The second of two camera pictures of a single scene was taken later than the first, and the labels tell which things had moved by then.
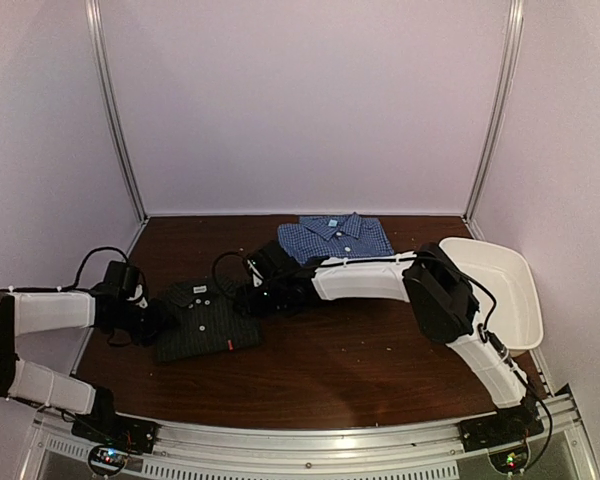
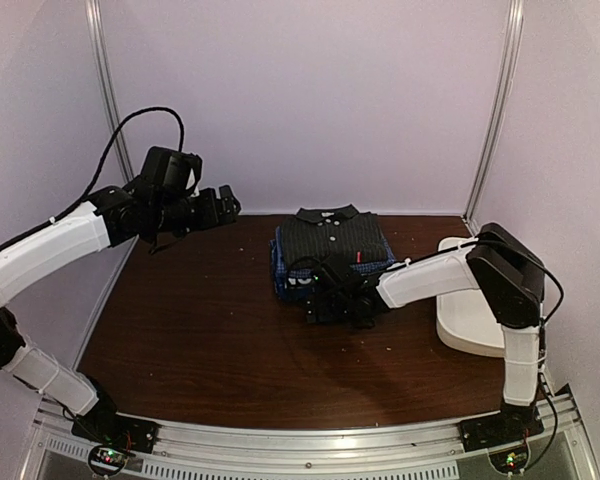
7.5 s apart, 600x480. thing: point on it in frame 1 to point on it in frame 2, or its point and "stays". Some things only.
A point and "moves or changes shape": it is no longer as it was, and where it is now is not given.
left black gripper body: [144, 326] to [201, 219]
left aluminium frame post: [106, 91] stays
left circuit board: [110, 458] stays
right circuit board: [510, 461] stays
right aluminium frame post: [511, 63] stays
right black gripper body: [275, 300] to [340, 310]
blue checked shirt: [338, 235] moves or changes shape
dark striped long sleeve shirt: [207, 323] to [337, 231]
